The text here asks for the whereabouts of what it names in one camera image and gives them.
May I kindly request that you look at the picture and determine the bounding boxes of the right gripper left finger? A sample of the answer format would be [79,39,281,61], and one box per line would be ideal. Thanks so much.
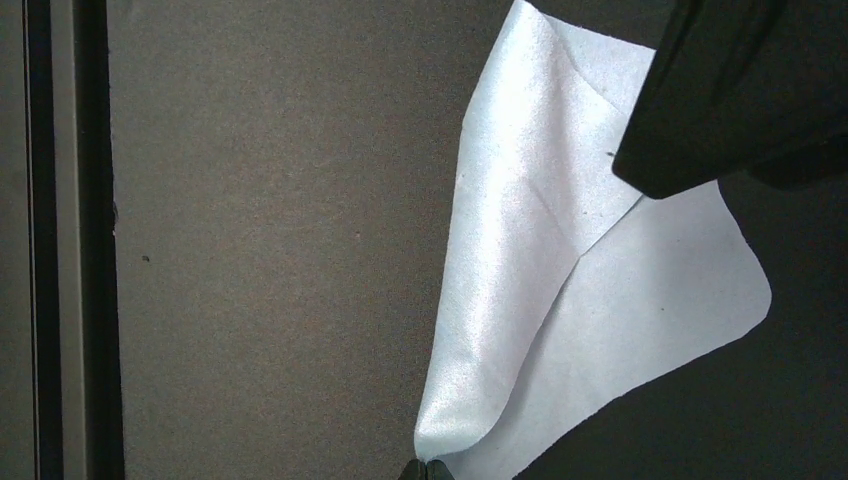
[398,459,427,480]

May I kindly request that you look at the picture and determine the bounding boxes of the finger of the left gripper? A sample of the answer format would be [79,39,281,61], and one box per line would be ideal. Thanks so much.
[526,0,848,201]

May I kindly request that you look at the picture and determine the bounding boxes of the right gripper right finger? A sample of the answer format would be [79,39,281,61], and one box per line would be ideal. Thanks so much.
[427,460,454,480]

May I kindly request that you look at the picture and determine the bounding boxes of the light blue cleaning cloth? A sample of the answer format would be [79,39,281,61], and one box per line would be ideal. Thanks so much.
[414,1,772,479]

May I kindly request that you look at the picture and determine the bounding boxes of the black aluminium frame rail front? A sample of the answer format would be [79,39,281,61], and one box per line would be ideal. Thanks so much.
[21,1,125,479]

